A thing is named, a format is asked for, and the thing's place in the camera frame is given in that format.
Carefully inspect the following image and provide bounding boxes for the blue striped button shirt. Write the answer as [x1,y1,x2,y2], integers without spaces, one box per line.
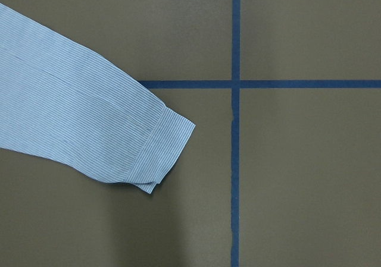
[1,5,195,193]

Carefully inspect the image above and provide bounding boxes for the blue tape grid lines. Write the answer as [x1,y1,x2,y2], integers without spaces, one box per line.
[145,0,380,266]

